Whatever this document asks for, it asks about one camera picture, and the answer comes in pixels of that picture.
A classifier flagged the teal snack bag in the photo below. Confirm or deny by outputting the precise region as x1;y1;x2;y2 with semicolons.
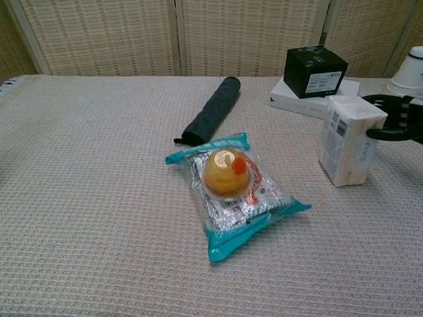
165;131;312;264

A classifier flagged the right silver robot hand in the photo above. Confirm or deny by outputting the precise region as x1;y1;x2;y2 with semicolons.
360;94;423;145

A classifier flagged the white paper cup stack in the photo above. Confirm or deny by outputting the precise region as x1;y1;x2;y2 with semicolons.
385;46;423;98

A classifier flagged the dark rolled towel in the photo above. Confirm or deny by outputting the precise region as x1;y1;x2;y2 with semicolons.
173;76;241;146

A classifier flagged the yellow jelly cup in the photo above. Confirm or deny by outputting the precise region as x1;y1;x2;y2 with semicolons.
200;147;255;201

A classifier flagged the bamboo folding screen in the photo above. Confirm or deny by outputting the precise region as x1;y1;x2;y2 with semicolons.
0;0;423;79

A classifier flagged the white tissue pack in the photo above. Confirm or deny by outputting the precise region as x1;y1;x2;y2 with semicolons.
318;95;389;188

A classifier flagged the beige woven tablecloth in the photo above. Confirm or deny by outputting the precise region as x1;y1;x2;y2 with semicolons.
0;74;423;317

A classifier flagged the black cube box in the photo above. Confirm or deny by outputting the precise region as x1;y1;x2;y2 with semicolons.
283;44;349;99

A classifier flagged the white flat box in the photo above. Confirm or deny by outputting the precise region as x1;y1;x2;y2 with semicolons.
268;77;361;120

